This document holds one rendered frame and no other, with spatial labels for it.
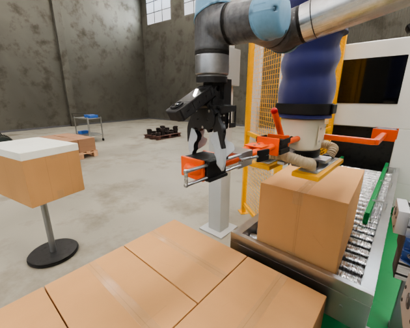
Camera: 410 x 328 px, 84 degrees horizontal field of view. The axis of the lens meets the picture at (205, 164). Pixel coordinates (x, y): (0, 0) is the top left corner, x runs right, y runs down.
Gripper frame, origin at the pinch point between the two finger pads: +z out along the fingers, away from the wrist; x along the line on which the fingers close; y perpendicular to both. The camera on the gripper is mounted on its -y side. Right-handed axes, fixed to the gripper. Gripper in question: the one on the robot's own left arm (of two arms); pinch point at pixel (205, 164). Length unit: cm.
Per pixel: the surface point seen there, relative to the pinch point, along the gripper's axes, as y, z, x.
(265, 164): 44.0, 11.4, 7.7
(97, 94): 477, -23, 1228
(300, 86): 50, -19, -1
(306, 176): 43.7, 12.0, -9.2
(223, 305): 21, 68, 9
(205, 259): 36, 68, 33
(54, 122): 254, 102, 1197
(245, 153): 13.3, -0.8, -2.6
